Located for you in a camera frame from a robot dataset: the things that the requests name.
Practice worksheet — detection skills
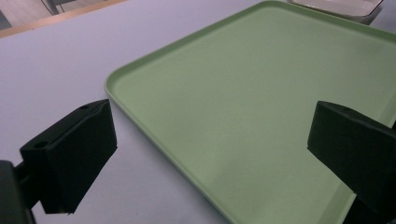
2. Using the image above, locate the metal stand leg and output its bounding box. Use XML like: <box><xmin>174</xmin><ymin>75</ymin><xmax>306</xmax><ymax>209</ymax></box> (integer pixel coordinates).
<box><xmin>40</xmin><ymin>0</ymin><xmax>65</xmax><ymax>16</ymax></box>

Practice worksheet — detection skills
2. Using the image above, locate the clear plastic container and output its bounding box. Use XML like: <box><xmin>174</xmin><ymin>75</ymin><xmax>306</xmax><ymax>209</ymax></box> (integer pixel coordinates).
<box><xmin>286</xmin><ymin>0</ymin><xmax>385</xmax><ymax>25</ymax></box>

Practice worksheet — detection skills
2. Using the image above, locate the light green plastic tray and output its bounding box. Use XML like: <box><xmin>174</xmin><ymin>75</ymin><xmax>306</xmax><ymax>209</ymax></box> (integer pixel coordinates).
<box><xmin>104</xmin><ymin>0</ymin><xmax>396</xmax><ymax>224</ymax></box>

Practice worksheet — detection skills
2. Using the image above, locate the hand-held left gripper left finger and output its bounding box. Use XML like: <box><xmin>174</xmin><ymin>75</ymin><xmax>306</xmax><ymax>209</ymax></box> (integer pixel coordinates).
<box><xmin>19</xmin><ymin>98</ymin><xmax>119</xmax><ymax>216</ymax></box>

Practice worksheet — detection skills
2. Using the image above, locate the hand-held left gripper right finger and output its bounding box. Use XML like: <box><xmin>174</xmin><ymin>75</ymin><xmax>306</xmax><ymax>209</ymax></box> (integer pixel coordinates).
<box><xmin>306</xmin><ymin>100</ymin><xmax>396</xmax><ymax>217</ymax></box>

